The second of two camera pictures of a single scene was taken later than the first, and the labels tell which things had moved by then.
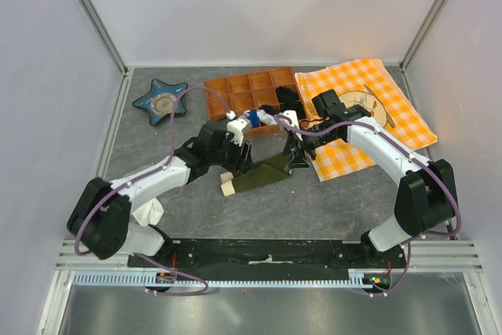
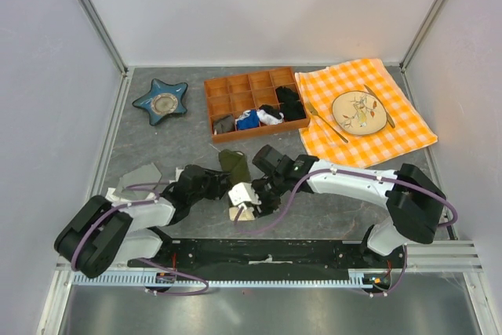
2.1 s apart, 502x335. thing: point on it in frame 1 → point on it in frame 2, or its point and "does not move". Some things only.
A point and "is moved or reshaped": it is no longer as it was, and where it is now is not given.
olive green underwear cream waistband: x=263 y=172 is moved or reshaped
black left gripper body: x=228 y=155 → x=209 y=188
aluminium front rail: x=428 y=256 does not move
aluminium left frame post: x=91 y=14 does not move
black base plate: x=260 y=257 does not move
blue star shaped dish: x=160 y=100 does not move
